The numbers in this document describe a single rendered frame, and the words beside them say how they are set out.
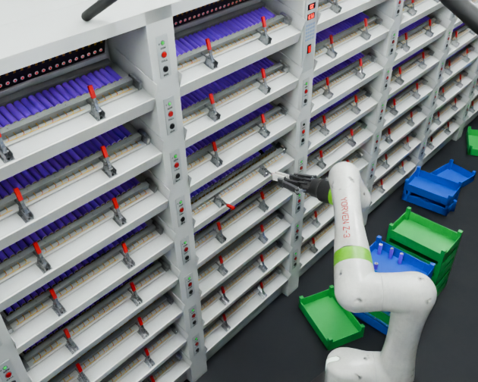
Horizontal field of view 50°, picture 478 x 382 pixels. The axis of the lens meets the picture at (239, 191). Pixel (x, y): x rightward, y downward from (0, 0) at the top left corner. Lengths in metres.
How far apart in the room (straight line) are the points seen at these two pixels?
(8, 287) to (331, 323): 1.69
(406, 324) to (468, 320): 1.33
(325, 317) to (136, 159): 1.52
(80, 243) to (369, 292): 0.85
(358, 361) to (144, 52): 1.19
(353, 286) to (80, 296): 0.85
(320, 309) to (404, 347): 1.13
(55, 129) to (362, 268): 0.92
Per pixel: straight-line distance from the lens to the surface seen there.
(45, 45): 1.30
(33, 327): 1.70
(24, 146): 1.39
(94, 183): 1.53
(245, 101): 1.88
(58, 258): 1.60
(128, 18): 1.42
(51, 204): 1.49
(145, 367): 2.21
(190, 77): 1.63
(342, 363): 1.83
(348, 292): 1.51
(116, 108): 1.49
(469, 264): 3.24
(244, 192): 2.05
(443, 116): 3.94
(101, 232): 1.64
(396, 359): 1.78
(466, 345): 2.83
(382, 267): 2.60
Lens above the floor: 2.13
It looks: 37 degrees down
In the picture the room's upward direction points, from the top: 1 degrees counter-clockwise
